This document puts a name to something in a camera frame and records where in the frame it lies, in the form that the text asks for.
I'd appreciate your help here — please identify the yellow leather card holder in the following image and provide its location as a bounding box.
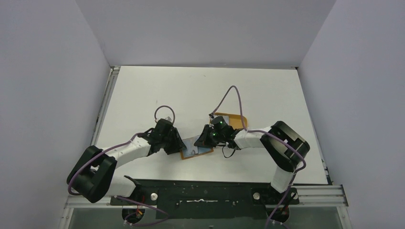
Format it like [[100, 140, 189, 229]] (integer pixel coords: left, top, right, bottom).
[[180, 135, 213, 160]]

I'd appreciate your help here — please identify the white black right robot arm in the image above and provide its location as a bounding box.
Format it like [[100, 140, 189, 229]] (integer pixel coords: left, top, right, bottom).
[[194, 116, 310, 204]]

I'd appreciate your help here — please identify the aluminium frame rail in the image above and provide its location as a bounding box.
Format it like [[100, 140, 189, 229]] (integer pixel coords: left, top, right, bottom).
[[65, 185, 349, 208]]

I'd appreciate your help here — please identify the black loop cable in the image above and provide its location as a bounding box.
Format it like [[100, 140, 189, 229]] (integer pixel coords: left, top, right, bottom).
[[221, 145, 237, 159]]

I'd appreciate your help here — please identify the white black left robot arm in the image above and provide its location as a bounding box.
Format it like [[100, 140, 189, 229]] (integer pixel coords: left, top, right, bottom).
[[66, 119, 186, 205]]

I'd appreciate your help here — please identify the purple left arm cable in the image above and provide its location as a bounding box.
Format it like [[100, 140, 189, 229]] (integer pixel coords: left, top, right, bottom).
[[67, 105, 176, 228]]

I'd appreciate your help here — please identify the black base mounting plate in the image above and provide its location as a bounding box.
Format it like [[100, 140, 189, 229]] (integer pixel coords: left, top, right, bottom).
[[130, 179, 299, 219]]

